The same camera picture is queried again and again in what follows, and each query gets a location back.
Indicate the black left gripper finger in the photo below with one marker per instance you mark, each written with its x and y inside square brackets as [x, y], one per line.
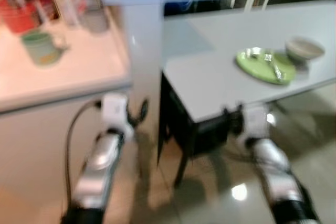
[142, 109]

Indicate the mint green ceramic mug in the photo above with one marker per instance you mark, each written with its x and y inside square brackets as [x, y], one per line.
[42, 48]

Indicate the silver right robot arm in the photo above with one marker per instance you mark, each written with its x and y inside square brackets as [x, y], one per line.
[273, 166]

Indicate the black box under table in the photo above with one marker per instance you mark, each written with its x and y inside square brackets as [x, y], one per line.
[210, 135]

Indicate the light green plate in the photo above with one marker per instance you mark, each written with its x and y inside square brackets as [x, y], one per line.
[265, 69]

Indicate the metal fork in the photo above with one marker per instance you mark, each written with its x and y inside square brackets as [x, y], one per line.
[274, 65]

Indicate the white ceramic bowl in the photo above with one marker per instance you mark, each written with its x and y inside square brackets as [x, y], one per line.
[304, 50]

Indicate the grey plastic cup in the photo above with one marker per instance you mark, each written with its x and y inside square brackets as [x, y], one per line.
[95, 20]

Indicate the red can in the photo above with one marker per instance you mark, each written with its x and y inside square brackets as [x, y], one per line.
[18, 17]

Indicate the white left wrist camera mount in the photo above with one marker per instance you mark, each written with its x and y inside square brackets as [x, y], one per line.
[114, 109]

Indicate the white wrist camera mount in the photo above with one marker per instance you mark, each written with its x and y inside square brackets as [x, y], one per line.
[114, 109]
[255, 119]

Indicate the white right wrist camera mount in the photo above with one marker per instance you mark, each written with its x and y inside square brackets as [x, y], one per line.
[255, 119]

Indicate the black table leg frame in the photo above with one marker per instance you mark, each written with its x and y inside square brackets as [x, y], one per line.
[176, 114]

